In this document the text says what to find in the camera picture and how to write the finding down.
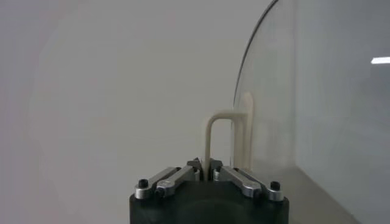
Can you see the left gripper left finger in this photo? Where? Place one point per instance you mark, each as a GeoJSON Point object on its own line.
{"type": "Point", "coordinates": [173, 181]}

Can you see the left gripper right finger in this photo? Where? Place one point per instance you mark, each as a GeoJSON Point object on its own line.
{"type": "Point", "coordinates": [243, 182]}

